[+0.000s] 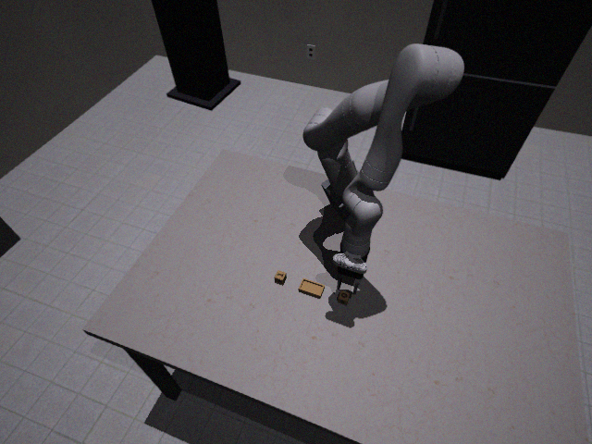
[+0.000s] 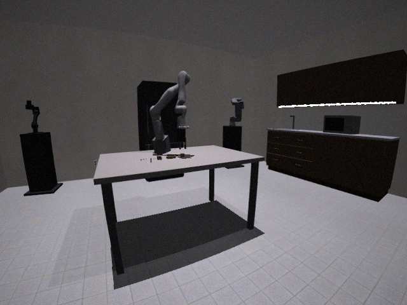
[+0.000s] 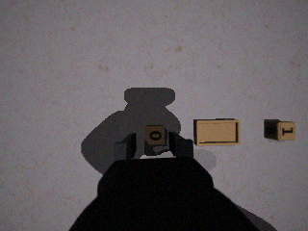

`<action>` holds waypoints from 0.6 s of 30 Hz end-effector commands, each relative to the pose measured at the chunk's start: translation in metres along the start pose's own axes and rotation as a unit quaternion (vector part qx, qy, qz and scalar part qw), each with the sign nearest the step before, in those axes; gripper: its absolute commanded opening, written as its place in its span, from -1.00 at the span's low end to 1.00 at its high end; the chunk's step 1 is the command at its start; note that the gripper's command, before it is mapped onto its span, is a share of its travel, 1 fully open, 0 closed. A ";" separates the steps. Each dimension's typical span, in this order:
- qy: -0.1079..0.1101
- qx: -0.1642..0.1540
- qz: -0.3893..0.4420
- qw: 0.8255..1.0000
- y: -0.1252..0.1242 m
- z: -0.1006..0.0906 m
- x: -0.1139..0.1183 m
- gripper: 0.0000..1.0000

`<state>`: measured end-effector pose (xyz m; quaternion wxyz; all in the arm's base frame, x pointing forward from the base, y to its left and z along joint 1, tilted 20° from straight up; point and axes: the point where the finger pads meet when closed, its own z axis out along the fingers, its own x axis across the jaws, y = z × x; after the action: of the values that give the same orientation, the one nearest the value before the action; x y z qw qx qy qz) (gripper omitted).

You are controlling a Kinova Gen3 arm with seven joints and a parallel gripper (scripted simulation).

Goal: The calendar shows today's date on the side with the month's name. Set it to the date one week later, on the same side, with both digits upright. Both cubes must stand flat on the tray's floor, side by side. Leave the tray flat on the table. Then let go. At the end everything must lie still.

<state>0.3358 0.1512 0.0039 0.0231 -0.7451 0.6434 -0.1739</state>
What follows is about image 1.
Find tan rectangular tray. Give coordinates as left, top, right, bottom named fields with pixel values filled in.
left=299, top=278, right=325, bottom=299

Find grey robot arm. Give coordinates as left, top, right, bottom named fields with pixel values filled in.
left=302, top=43, right=464, bottom=246

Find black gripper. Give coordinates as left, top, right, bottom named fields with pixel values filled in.
left=332, top=236, right=370, bottom=295

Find tan cube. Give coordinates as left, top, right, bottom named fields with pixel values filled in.
left=275, top=270, right=287, bottom=285
left=338, top=290, right=350, bottom=305

